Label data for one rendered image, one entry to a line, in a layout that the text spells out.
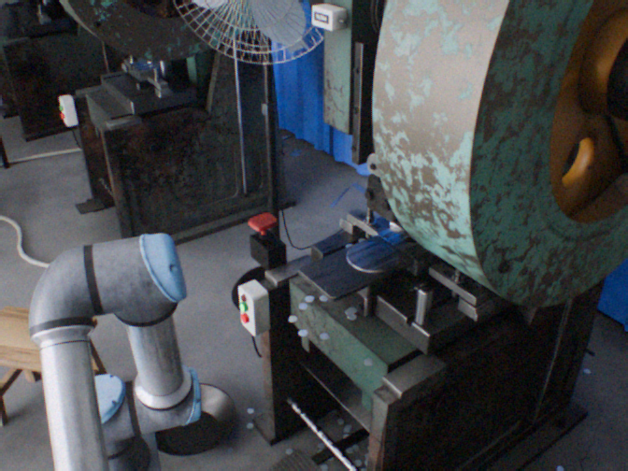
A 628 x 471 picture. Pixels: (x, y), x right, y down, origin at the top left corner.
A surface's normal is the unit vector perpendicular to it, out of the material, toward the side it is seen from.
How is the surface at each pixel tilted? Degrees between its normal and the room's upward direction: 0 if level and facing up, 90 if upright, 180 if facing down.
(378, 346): 0
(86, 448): 46
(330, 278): 0
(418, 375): 0
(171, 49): 90
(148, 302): 104
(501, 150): 90
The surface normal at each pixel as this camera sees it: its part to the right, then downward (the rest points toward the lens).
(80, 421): 0.58, -0.35
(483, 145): 0.59, 0.44
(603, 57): -0.61, 0.14
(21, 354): 0.00, -0.84
